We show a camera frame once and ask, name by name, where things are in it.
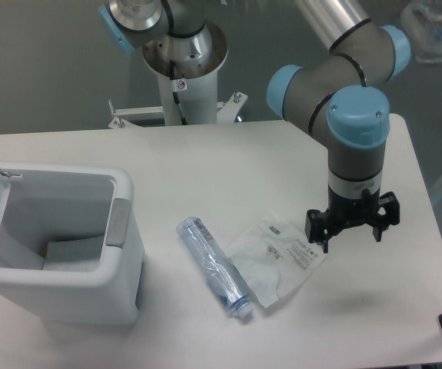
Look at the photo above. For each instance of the white trash inside can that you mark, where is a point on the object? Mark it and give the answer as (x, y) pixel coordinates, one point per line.
(81, 255)

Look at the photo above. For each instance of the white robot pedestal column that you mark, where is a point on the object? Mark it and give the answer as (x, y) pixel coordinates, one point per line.
(187, 74)

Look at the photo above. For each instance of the grey trash can push button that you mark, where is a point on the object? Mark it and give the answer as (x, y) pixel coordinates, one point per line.
(117, 227)

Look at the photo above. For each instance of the clear plastic bag on floor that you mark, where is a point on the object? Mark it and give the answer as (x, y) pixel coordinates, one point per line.
(422, 22)

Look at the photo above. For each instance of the white pedestal base frame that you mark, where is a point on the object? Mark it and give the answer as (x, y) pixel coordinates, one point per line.
(228, 112)

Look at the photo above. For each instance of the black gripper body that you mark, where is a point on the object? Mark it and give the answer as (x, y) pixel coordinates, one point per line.
(343, 213)

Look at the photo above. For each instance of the crushed clear plastic bottle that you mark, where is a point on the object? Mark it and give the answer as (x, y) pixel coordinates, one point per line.
(221, 275)

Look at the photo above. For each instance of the white plastic trash can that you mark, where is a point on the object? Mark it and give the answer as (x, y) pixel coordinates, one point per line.
(65, 203)

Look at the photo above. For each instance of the white printed plastic pouch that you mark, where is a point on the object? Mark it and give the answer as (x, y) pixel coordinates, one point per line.
(274, 258)

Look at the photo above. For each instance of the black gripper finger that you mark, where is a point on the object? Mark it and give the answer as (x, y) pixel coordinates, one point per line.
(387, 213)
(321, 226)

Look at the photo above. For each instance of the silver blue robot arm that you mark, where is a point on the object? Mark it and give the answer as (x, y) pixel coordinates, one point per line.
(337, 104)

